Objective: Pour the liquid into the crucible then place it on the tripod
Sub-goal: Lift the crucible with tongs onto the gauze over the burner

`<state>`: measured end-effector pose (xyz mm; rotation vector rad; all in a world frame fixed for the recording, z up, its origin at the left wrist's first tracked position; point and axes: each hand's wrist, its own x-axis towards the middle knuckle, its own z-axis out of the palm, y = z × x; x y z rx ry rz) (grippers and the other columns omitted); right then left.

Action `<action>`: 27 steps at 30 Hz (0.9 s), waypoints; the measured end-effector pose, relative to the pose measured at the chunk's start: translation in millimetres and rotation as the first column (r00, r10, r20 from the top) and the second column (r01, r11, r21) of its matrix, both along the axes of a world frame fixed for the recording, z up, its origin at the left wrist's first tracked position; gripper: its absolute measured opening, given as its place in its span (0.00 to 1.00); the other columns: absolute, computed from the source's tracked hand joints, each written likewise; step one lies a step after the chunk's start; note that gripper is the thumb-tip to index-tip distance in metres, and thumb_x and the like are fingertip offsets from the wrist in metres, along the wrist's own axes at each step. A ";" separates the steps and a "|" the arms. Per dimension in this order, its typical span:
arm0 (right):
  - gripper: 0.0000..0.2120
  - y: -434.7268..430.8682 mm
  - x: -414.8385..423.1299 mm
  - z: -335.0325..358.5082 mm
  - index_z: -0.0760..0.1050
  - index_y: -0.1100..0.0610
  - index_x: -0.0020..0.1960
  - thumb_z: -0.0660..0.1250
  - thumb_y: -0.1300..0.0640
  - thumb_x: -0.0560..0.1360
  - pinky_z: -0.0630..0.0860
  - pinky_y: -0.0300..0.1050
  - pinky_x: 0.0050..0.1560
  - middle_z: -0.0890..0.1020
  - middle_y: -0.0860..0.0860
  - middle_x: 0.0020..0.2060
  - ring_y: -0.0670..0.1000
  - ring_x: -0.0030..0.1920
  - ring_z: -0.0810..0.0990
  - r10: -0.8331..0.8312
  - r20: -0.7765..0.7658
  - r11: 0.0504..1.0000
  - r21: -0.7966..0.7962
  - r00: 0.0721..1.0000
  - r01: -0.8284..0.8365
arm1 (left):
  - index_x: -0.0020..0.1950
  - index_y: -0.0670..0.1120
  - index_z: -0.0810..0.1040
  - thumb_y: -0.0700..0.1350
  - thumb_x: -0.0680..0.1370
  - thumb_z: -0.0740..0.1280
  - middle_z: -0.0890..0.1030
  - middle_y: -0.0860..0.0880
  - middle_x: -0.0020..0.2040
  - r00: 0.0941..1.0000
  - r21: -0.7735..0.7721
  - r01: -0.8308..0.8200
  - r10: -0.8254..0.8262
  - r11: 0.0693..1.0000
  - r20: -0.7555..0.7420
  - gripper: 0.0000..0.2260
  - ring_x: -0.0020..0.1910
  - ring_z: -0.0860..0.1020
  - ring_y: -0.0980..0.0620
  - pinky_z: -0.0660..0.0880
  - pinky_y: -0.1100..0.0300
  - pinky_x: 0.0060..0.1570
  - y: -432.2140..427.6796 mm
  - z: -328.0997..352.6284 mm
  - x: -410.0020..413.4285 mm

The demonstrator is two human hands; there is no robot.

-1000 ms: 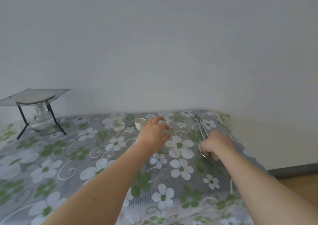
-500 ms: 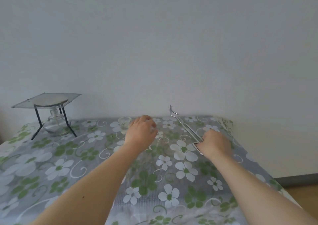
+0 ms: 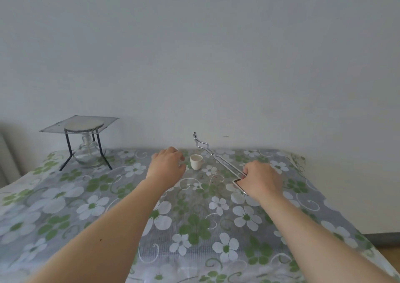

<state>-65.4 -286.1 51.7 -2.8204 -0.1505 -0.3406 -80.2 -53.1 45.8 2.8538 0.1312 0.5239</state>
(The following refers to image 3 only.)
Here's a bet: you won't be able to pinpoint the person's left hand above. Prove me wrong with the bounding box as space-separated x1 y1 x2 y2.
146 146 187 190

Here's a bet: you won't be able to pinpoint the person's right hand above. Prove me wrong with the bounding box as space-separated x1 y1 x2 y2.
235 160 284 203

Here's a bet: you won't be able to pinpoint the metal crucible tongs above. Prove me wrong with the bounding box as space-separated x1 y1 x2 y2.
192 132 250 196

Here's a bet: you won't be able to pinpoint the person's left forearm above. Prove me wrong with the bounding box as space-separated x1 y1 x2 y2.
26 180 171 283

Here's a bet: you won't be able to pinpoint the person's right forearm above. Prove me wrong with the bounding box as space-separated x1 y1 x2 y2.
258 192 397 283

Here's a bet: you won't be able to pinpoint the white ceramic crucible cup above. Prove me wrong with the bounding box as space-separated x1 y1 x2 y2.
190 154 206 171

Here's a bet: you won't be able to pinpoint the floral green white tablecloth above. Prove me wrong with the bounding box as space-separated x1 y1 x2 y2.
0 149 400 283

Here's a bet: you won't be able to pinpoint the clear glass alcohol lamp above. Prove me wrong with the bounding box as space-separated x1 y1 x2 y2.
72 133 102 169

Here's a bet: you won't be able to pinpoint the black metal tripod stand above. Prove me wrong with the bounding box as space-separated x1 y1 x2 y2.
59 128 113 172

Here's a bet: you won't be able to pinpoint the grey baseboard strip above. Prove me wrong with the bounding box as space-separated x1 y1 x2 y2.
364 232 400 247

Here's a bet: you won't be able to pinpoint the square wire gauze mat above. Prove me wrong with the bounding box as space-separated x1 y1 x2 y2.
39 115 120 134

